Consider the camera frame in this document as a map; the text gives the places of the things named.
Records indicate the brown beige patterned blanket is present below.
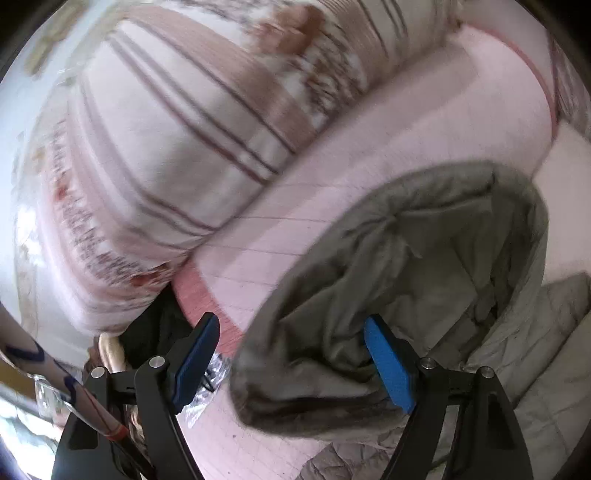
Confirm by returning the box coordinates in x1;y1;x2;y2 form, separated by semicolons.
84;334;127;373

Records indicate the black garment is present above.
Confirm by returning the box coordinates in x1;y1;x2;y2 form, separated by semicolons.
119;284;193;370

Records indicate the striped floral pillow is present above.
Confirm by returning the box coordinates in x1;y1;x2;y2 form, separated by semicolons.
25;1;458;334

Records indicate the white sleeve with blue stripes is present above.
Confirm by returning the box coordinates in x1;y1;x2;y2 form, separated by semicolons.
1;306;128;442

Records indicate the pink bed mattress cover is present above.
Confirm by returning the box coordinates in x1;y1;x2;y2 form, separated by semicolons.
178;125;590;479

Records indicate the pink bolster cushion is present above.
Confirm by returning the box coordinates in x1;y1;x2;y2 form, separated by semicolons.
173;26;557;356

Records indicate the olive green padded jacket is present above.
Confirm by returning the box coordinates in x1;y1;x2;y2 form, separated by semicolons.
229;161;590;479

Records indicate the blue plastic bag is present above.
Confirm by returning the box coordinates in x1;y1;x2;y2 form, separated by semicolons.
180;352;231;428

